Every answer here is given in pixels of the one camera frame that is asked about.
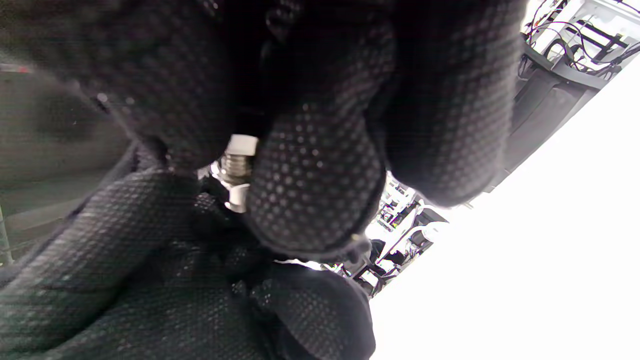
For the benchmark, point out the silver screw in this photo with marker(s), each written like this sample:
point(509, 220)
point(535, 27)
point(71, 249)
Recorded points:
point(236, 165)

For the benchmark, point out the silver hex nut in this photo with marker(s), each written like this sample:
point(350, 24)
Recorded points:
point(239, 197)

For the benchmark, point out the person's right hand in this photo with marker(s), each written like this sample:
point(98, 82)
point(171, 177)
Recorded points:
point(320, 185)

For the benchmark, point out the black equipment stand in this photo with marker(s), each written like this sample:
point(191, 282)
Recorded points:
point(545, 110)

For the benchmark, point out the person's grey shirt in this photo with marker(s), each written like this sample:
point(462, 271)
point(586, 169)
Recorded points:
point(45, 150)

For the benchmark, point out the person's left hand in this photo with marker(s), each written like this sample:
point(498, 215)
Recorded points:
point(150, 280)

